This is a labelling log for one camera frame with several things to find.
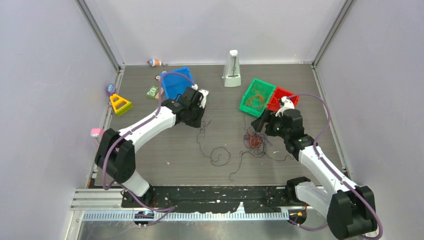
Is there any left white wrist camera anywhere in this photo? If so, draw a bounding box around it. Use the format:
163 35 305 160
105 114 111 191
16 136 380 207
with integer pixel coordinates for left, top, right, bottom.
191 84 210 109

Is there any blue plastic bin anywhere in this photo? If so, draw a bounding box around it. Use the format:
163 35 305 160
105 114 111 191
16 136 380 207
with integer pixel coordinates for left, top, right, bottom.
159 66 195 99

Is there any purple round toy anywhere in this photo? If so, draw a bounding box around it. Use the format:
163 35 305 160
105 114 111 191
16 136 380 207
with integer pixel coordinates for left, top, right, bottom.
106 83 117 97

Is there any red plastic bin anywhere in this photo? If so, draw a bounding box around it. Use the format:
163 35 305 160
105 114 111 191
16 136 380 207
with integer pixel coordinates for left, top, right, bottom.
266 86 295 112

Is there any small figurine toy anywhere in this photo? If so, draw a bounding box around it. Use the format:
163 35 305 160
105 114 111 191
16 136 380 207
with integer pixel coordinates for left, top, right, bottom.
146 58 163 67

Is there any small round toy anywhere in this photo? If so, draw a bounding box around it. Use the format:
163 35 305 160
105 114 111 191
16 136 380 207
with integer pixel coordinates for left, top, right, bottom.
155 71 167 81

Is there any green plastic bin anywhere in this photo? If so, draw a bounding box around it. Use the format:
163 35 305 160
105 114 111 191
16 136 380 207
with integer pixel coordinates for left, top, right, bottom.
239 78 276 118

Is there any white metronome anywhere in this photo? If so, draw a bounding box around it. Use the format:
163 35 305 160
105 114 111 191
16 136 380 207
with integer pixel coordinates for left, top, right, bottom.
222 49 241 88

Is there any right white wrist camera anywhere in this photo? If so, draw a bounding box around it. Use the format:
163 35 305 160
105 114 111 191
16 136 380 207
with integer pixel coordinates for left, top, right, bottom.
275 96 295 117

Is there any green toy block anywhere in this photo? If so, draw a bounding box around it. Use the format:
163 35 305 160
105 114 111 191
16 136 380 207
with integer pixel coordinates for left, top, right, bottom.
146 86 159 99

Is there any pink stand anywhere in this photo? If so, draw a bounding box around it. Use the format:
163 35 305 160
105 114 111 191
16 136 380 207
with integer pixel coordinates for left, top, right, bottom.
90 128 105 146

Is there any purple wire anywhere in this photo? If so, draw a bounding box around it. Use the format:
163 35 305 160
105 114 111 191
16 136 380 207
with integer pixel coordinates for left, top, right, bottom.
245 132 273 157

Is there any wooden block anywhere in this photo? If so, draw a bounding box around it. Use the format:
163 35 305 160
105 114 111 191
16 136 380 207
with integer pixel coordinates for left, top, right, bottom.
155 87 164 99

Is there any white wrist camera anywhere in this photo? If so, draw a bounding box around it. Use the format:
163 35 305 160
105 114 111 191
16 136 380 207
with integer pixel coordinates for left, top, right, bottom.
275 96 295 117
191 84 210 109

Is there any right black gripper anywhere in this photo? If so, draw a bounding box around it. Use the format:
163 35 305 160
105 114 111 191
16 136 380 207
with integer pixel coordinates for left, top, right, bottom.
251 108 290 140

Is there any yellow triangle toy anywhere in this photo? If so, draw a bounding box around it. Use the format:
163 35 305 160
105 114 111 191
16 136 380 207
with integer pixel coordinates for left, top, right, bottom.
109 93 134 117

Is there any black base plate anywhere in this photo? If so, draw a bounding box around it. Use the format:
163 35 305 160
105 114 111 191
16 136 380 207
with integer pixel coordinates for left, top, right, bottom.
120 185 309 214

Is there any black wire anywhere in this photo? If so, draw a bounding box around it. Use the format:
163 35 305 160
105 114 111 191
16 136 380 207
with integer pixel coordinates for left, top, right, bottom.
195 112 294 182

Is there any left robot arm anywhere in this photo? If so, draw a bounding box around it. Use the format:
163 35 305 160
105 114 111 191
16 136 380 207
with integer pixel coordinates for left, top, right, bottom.
94 85 209 207

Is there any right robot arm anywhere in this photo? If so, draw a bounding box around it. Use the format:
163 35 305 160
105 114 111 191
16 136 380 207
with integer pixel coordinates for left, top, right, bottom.
251 109 379 240

